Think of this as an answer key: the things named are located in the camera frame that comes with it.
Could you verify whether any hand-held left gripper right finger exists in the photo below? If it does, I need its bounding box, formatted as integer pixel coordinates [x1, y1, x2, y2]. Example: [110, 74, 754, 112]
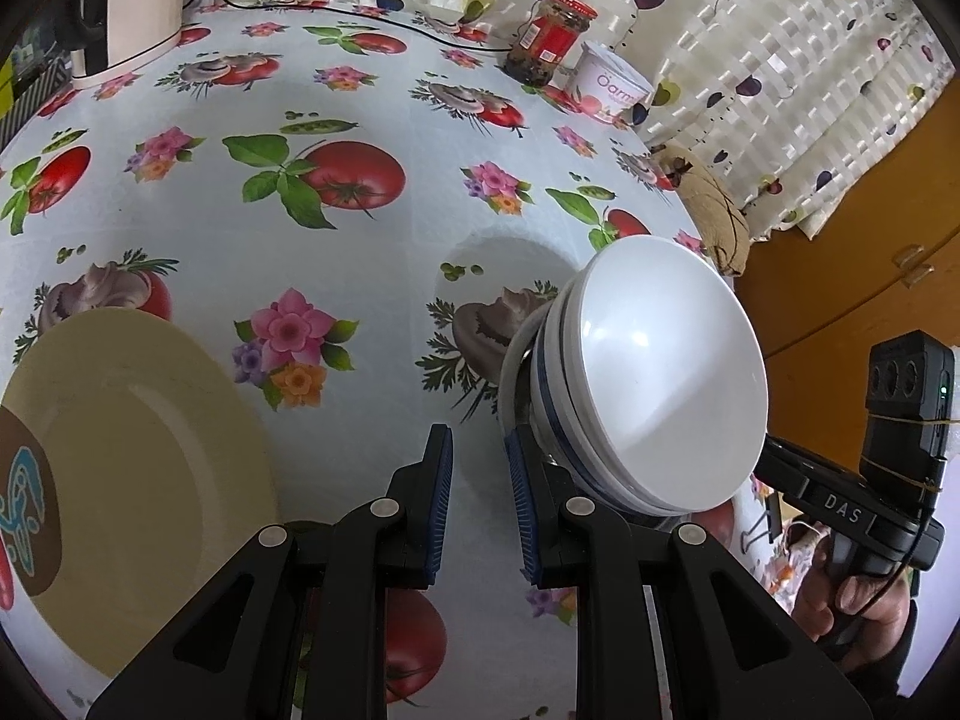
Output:
[504, 426, 848, 720]

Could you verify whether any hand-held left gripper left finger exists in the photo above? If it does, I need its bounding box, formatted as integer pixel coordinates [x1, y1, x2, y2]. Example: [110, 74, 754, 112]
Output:
[86, 424, 456, 720]

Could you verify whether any striped storage tray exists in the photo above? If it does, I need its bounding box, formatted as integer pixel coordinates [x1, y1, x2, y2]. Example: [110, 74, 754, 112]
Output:
[0, 64, 77, 137]

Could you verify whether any white kettle base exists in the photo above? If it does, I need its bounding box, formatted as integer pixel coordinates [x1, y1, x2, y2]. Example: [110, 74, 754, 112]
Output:
[71, 30, 185, 87]

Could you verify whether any metal hinge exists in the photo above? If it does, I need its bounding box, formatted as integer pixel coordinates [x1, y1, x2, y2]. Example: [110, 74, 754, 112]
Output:
[892, 242, 936, 287]

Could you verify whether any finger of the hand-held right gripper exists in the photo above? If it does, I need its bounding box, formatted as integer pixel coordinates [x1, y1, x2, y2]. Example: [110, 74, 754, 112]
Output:
[752, 439, 865, 502]

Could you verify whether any cream curtain with heart print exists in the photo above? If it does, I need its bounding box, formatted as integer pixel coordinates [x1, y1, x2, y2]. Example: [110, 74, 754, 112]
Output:
[217, 0, 960, 241]

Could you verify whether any brown cloth bag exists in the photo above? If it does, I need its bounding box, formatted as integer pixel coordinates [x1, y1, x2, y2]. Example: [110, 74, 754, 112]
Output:
[679, 157, 751, 276]

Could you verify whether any person's right hand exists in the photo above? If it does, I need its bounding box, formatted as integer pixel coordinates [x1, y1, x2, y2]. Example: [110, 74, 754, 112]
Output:
[791, 525, 920, 672]

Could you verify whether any glass jar with red label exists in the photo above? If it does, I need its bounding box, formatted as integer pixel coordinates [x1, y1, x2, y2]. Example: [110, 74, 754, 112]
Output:
[502, 0, 599, 86]

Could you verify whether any white bowl with blue stripes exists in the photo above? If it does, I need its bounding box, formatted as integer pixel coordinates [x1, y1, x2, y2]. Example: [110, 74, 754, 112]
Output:
[559, 236, 768, 515]
[497, 300, 676, 520]

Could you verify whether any white yogurt tub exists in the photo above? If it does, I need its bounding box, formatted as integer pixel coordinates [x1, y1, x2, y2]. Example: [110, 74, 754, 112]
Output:
[564, 40, 655, 126]

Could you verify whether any brown wooden furniture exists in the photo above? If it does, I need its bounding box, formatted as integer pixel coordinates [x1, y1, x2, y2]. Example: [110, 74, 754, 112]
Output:
[739, 187, 960, 406]

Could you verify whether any floral printed tablecloth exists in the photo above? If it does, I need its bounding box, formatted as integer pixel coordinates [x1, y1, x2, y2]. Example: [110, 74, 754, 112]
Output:
[0, 0, 833, 720]

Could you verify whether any black binder clip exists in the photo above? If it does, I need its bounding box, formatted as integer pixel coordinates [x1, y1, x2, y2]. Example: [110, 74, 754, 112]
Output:
[739, 506, 785, 557]

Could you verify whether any beige plate with brown label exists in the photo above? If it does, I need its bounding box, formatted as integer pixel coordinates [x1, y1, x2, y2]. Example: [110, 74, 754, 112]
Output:
[0, 307, 282, 680]

